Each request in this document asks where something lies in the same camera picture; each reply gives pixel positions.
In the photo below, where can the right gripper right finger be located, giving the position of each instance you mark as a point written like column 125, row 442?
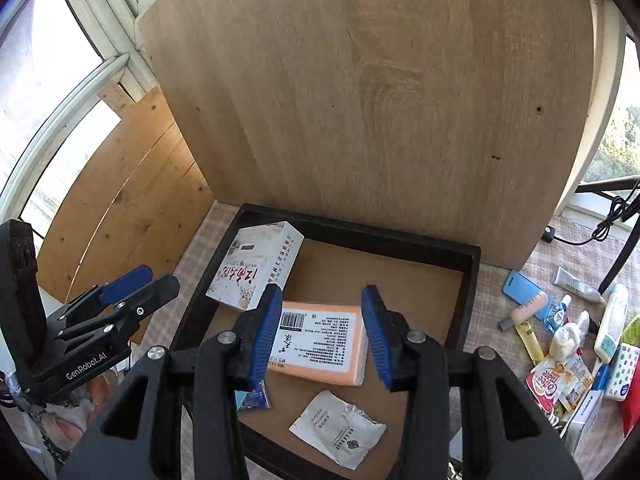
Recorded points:
column 504, row 433

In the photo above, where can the coffee mate sachet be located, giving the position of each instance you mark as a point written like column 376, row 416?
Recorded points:
column 565, row 382

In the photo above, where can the white blue tube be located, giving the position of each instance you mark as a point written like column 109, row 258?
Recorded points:
column 612, row 324

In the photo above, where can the wooden board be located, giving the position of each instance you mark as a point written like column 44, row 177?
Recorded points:
column 458, row 119

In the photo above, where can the white sachet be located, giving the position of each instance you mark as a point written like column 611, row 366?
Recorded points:
column 339, row 430

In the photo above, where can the white box red calligraphy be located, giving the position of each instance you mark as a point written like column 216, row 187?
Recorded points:
column 258, row 256

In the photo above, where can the person's right hand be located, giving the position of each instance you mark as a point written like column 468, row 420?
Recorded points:
column 65, row 424

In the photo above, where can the black cardboard tray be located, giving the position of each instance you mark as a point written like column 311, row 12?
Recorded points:
column 430, row 282

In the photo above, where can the red pouch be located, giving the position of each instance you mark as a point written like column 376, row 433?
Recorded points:
column 630, row 407

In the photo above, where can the polka dot tissue pack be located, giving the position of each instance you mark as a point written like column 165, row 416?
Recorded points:
column 621, row 372

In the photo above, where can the yellow sachet stick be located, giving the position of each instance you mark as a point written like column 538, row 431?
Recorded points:
column 530, row 342

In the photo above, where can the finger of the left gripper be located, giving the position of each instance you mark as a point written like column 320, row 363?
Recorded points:
column 99, row 297
column 125, row 318

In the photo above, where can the orange tissue pack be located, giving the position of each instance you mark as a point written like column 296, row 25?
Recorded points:
column 322, row 343

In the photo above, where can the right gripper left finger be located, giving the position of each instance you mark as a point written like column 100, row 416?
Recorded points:
column 137, row 433

